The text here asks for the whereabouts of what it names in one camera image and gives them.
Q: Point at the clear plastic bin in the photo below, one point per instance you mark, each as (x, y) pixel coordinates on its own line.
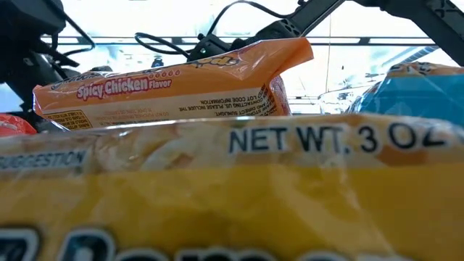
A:
(340, 101)

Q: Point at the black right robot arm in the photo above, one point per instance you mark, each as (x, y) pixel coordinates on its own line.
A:
(435, 21)

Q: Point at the blue Maruchan noodle pack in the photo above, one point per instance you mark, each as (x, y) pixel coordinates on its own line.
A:
(417, 94)

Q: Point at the red-orange spicy noodle pack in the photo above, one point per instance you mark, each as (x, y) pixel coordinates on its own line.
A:
(163, 90)
(12, 125)

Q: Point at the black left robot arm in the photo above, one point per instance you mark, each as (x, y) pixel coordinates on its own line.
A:
(25, 18)

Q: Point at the yellow creamy chicken noodle pack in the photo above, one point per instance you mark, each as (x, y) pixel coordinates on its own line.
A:
(232, 203)

